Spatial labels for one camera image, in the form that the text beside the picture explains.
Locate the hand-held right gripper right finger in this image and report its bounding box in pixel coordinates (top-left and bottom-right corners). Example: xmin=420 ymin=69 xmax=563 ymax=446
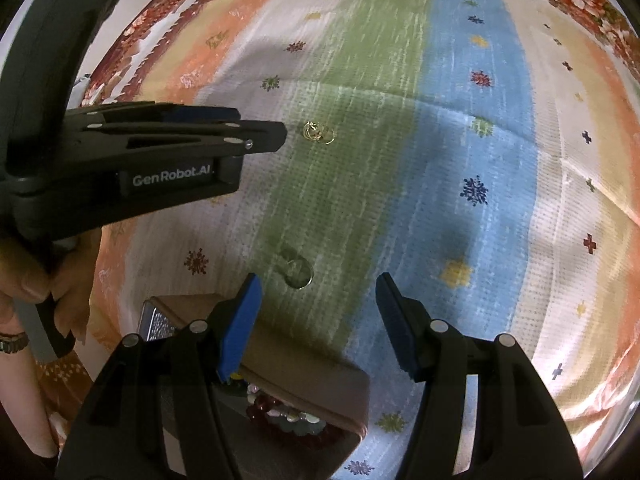
xmin=375 ymin=272 xmax=586 ymax=480

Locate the person's left forearm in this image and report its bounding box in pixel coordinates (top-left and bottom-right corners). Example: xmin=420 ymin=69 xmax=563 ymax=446
xmin=0 ymin=349 xmax=60 ymax=462

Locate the person's left hand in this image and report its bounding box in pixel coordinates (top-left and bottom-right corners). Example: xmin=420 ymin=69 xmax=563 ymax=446
xmin=0 ymin=231 xmax=104 ymax=342

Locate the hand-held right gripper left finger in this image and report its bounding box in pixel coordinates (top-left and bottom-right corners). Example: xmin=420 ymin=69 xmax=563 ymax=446
xmin=54 ymin=273 xmax=264 ymax=480

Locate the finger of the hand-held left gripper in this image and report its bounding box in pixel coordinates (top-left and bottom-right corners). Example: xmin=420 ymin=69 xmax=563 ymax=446
xmin=66 ymin=102 xmax=242 ymax=129
xmin=79 ymin=119 xmax=289 ymax=172

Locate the dark wrist watch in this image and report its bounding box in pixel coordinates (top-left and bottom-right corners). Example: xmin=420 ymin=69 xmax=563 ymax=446
xmin=0 ymin=330 xmax=31 ymax=354

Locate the silver metal tin box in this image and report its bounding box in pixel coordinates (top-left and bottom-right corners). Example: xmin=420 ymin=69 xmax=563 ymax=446
xmin=135 ymin=293 xmax=371 ymax=480

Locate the striped colourful mat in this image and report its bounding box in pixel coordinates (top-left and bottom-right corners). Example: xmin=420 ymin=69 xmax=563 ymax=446
xmin=30 ymin=0 xmax=640 ymax=480

